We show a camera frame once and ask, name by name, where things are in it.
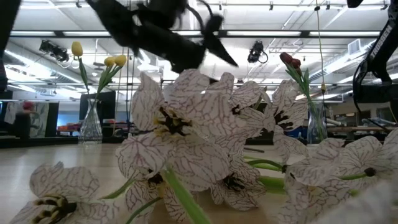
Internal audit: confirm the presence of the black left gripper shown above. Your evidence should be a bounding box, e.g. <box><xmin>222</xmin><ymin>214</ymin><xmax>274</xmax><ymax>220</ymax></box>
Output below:
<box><xmin>136</xmin><ymin>0</ymin><xmax>239</xmax><ymax>75</ymax></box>

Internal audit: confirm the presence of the yellow artificial tulip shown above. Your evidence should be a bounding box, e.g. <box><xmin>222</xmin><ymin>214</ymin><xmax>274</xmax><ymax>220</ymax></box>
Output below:
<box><xmin>71</xmin><ymin>41</ymin><xmax>94</xmax><ymax>103</ymax></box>
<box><xmin>96</xmin><ymin>55</ymin><xmax>116</xmax><ymax>102</ymax></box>
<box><xmin>99</xmin><ymin>54</ymin><xmax>127</xmax><ymax>100</ymax></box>

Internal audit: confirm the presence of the dark red artificial tulip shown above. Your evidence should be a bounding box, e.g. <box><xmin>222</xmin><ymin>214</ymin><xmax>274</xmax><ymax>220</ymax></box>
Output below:
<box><xmin>279</xmin><ymin>52</ymin><xmax>323</xmax><ymax>141</ymax></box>
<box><xmin>291</xmin><ymin>58</ymin><xmax>324</xmax><ymax>141</ymax></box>

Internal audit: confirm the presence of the clear glass vase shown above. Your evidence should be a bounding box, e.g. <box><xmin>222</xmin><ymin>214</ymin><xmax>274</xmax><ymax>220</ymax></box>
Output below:
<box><xmin>78</xmin><ymin>98</ymin><xmax>103</xmax><ymax>144</ymax></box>
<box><xmin>307</xmin><ymin>99</ymin><xmax>328</xmax><ymax>144</ymax></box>

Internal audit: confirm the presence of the white artificial flower bunch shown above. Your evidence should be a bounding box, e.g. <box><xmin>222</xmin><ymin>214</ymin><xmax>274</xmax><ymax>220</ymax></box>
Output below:
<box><xmin>9</xmin><ymin>67</ymin><xmax>398</xmax><ymax>224</ymax></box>

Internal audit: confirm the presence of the black overhead light bar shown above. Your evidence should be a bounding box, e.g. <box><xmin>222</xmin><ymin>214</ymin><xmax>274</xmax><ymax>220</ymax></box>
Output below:
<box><xmin>9</xmin><ymin>29</ymin><xmax>382</xmax><ymax>39</ymax></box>

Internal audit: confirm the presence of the black monitor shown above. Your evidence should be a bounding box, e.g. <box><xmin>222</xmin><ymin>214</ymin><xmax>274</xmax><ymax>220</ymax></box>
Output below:
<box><xmin>79</xmin><ymin>90</ymin><xmax>116</xmax><ymax>125</ymax></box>

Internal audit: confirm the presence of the black ceiling spotlight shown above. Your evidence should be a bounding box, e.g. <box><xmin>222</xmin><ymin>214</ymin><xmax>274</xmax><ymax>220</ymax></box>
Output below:
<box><xmin>39</xmin><ymin>39</ymin><xmax>70</xmax><ymax>63</ymax></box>

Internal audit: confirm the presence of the person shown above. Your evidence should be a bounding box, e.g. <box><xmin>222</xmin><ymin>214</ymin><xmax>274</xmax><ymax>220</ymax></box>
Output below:
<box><xmin>12</xmin><ymin>101</ymin><xmax>35</xmax><ymax>141</ymax></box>

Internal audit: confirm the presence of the black overhead camera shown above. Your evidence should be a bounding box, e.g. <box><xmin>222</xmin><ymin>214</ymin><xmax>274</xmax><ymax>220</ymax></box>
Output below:
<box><xmin>247</xmin><ymin>40</ymin><xmax>269</xmax><ymax>65</ymax></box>

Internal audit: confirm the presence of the thin hanging cable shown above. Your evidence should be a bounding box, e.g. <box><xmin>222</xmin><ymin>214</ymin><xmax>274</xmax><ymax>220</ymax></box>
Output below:
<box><xmin>313</xmin><ymin>0</ymin><xmax>327</xmax><ymax>94</ymax></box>

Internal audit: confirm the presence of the black aluminium table frame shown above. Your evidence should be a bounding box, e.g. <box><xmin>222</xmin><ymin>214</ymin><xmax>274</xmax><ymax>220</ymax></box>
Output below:
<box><xmin>0</xmin><ymin>134</ymin><xmax>125</xmax><ymax>147</ymax></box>

